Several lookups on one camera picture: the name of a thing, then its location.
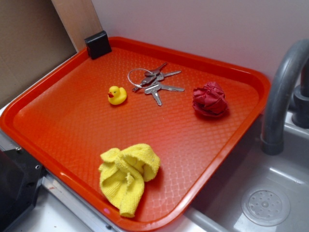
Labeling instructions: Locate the yellow cloth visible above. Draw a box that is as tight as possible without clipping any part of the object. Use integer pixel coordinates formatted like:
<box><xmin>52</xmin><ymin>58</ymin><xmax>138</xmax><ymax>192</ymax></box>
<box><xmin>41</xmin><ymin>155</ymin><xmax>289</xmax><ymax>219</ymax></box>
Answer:
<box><xmin>98</xmin><ymin>144</ymin><xmax>161</xmax><ymax>218</ymax></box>

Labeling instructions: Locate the brown cardboard panel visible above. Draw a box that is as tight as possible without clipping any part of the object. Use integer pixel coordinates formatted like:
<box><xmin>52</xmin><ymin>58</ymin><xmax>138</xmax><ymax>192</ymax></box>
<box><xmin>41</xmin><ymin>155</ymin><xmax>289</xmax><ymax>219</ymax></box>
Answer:
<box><xmin>0</xmin><ymin>0</ymin><xmax>76</xmax><ymax>107</ymax></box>

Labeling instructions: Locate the wooden board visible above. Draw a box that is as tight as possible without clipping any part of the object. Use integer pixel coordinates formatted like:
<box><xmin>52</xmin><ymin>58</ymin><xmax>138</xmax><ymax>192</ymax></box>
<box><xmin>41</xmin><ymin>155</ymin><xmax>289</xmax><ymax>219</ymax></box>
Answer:
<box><xmin>52</xmin><ymin>0</ymin><xmax>102</xmax><ymax>52</ymax></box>

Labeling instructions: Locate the grey sink faucet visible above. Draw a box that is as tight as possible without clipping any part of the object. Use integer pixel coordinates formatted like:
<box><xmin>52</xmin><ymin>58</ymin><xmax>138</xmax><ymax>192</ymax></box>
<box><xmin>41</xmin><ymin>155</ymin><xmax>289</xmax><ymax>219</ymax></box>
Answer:
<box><xmin>261</xmin><ymin>39</ymin><xmax>309</xmax><ymax>155</ymax></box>

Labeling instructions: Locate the yellow rubber duck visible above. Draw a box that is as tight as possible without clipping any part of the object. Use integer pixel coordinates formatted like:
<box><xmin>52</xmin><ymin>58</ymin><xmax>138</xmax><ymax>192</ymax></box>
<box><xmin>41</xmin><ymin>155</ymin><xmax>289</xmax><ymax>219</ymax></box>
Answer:
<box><xmin>108</xmin><ymin>86</ymin><xmax>127</xmax><ymax>105</ymax></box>

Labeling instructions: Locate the dark grey faucet handle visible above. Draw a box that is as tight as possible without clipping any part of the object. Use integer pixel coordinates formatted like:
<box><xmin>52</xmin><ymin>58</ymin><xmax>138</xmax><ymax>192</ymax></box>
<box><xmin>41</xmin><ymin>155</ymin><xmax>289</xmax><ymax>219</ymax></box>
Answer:
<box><xmin>292</xmin><ymin>61</ymin><xmax>309</xmax><ymax>129</ymax></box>

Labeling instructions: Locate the bunch of silver keys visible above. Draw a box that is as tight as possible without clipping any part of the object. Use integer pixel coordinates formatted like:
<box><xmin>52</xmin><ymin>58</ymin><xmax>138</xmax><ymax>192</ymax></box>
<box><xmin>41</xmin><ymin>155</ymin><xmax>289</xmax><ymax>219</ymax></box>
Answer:
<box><xmin>127</xmin><ymin>62</ymin><xmax>184</xmax><ymax>106</ymax></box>

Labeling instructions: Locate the crumpled red cloth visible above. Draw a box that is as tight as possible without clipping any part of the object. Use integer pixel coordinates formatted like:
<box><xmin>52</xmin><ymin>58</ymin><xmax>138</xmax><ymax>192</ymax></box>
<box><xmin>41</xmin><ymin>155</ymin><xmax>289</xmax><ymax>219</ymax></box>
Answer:
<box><xmin>193</xmin><ymin>82</ymin><xmax>229</xmax><ymax>117</ymax></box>

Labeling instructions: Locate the sink drain strainer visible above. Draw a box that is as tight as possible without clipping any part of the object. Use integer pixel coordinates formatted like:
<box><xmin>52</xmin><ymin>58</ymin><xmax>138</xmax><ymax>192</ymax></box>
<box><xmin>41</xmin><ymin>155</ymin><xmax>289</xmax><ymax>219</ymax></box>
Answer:
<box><xmin>241</xmin><ymin>185</ymin><xmax>290</xmax><ymax>227</ymax></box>

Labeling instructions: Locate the grey plastic sink basin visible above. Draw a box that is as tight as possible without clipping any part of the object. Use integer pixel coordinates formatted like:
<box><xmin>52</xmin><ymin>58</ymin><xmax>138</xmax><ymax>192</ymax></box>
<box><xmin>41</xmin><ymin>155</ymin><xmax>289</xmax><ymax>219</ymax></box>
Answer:
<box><xmin>185</xmin><ymin>119</ymin><xmax>309</xmax><ymax>232</ymax></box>

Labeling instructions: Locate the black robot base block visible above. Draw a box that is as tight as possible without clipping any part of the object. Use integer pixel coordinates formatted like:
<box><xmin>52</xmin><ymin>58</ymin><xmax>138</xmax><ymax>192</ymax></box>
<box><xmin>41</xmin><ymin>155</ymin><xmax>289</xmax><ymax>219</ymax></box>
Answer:
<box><xmin>0</xmin><ymin>148</ymin><xmax>45</xmax><ymax>232</ymax></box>

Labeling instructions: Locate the orange plastic tray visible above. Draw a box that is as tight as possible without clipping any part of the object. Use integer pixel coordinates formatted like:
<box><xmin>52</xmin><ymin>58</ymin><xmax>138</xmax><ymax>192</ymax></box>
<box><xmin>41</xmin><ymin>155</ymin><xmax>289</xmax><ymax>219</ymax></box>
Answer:
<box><xmin>0</xmin><ymin>37</ymin><xmax>270</xmax><ymax>232</ymax></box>

